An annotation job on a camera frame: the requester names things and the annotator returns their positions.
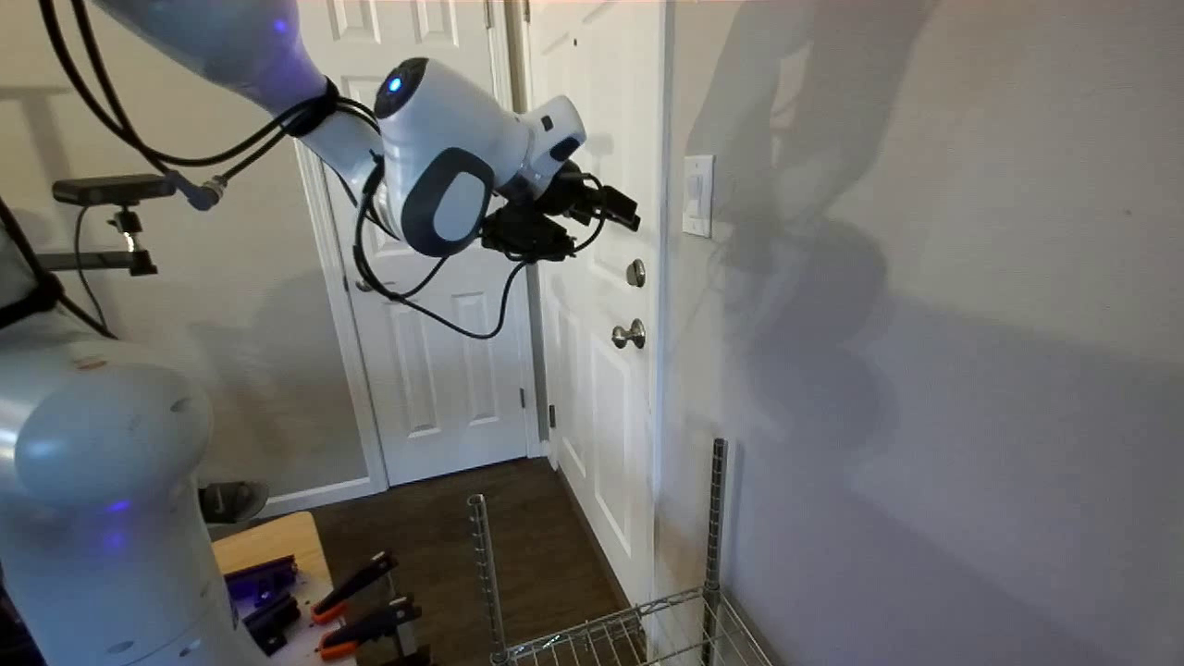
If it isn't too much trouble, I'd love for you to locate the black camera on stand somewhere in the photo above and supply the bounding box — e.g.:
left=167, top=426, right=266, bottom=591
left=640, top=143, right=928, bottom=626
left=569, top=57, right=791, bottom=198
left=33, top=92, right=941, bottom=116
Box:
left=46, top=171, right=185, bottom=210

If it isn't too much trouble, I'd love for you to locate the white panel door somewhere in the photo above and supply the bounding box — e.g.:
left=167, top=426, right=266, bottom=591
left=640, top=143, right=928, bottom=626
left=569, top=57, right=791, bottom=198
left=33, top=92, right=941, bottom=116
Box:
left=276, top=0, right=547, bottom=491

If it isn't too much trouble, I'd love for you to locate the black camera stand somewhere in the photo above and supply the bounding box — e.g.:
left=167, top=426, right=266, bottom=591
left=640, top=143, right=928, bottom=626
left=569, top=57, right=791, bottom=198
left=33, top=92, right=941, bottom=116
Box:
left=33, top=205, right=164, bottom=280

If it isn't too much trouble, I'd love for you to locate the black cable across robot base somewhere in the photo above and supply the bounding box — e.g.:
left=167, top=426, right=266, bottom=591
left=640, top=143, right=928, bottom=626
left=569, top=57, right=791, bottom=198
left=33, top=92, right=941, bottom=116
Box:
left=0, top=199, right=123, bottom=344

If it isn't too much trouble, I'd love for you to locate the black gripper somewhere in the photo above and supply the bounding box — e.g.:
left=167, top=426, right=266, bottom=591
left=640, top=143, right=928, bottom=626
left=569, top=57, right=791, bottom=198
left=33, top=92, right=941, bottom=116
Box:
left=536, top=164, right=648, bottom=236

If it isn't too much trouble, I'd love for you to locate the orange black clamp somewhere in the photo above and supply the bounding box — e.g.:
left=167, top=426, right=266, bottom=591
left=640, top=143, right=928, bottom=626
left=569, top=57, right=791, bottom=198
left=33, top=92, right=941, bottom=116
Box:
left=312, top=591, right=420, bottom=663
left=305, top=548, right=398, bottom=623

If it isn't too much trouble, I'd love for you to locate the silver door knob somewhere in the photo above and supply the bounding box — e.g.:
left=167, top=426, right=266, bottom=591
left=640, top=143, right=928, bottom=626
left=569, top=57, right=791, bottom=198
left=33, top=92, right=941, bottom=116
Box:
left=609, top=316, right=650, bottom=356

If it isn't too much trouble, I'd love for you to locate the black stand foot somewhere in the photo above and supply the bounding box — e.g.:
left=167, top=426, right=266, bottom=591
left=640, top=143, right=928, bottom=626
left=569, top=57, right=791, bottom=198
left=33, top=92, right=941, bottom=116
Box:
left=197, top=479, right=271, bottom=529

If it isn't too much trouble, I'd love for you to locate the black looping wrist cable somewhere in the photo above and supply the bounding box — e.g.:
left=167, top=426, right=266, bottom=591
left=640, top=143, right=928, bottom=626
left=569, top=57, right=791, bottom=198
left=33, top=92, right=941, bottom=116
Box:
left=347, top=161, right=536, bottom=349

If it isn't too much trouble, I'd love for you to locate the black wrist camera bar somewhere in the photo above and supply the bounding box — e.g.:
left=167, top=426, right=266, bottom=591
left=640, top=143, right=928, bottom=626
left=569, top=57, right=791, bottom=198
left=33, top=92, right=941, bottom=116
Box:
left=476, top=199, right=584, bottom=267

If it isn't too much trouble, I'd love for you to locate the black cable bundle along arm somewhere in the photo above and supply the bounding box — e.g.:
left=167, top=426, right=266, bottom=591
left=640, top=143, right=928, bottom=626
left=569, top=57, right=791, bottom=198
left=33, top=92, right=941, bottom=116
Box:
left=33, top=0, right=347, bottom=214

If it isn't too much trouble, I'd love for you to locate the white wall light switch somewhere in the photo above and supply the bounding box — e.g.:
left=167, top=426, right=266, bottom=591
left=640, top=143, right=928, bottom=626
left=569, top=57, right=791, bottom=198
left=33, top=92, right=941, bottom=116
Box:
left=677, top=152, right=722, bottom=240

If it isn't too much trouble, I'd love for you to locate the metal wire shelf rack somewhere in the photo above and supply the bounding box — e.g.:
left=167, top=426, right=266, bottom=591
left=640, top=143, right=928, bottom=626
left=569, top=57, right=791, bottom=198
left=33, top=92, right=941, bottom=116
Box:
left=461, top=434, right=778, bottom=666

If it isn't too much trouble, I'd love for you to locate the light wooden board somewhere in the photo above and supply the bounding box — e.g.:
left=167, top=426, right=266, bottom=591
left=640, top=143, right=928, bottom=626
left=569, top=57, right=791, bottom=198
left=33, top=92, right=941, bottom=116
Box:
left=209, top=506, right=339, bottom=666

